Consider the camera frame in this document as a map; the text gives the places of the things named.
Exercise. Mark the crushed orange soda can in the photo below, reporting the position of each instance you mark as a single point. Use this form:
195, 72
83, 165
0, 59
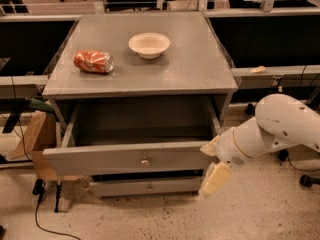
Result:
94, 61

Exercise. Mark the white paper bowl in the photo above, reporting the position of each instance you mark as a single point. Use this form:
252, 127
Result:
149, 45

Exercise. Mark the grey drawer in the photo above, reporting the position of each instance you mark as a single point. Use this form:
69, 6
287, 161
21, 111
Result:
146, 186
136, 135

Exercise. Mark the brown cardboard box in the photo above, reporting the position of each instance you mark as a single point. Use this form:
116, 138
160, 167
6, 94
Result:
39, 135

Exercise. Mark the grey drawer cabinet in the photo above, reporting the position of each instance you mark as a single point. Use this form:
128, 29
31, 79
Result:
192, 65

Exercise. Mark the green object on box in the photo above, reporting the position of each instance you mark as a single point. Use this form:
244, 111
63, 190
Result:
39, 105

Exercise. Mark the small beige scrap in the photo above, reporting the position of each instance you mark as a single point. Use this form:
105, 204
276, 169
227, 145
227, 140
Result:
258, 70

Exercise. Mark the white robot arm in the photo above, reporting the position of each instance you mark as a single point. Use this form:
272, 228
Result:
280, 122

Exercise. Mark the grey top drawer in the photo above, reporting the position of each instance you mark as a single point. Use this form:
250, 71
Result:
136, 135

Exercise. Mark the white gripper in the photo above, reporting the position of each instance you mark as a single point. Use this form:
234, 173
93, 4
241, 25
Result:
226, 148

